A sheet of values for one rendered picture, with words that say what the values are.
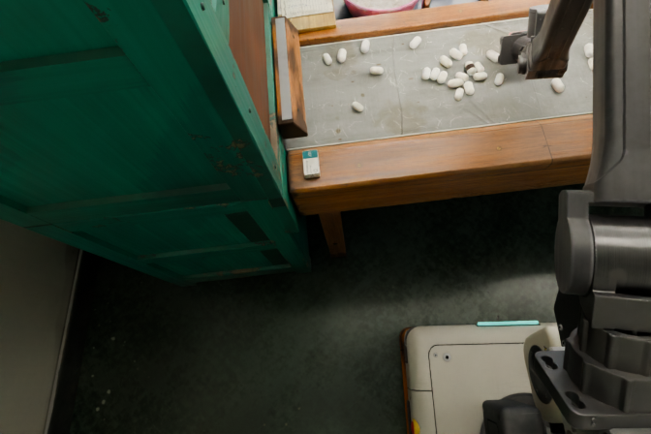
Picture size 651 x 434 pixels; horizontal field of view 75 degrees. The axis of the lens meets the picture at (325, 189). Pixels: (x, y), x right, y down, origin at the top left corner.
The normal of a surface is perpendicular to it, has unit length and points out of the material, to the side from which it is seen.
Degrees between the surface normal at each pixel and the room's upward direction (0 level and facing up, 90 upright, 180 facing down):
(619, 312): 40
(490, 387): 0
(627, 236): 19
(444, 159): 0
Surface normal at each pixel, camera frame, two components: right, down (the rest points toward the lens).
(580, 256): -0.32, -0.06
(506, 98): -0.07, -0.36
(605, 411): -0.06, -0.96
